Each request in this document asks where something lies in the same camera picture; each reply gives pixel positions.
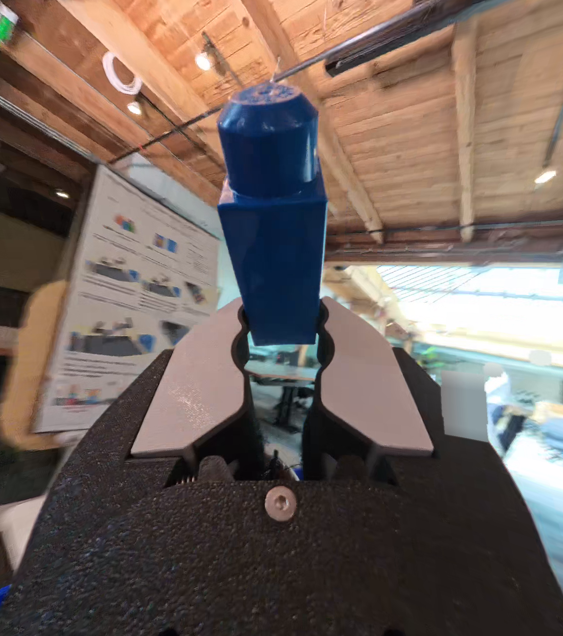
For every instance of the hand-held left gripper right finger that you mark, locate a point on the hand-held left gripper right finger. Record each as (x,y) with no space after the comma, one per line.
(371,387)

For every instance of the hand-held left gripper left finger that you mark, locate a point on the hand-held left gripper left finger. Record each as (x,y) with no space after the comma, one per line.
(192,387)

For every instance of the blue mega block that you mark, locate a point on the blue mega block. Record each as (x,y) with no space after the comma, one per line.
(271,248)

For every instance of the long wooden office desk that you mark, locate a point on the long wooden office desk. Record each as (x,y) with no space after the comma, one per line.
(281,370)

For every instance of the instruction poster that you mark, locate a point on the instruction poster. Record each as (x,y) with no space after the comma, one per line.
(127,298)

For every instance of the green exit sign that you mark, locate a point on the green exit sign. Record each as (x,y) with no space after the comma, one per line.
(1,30)

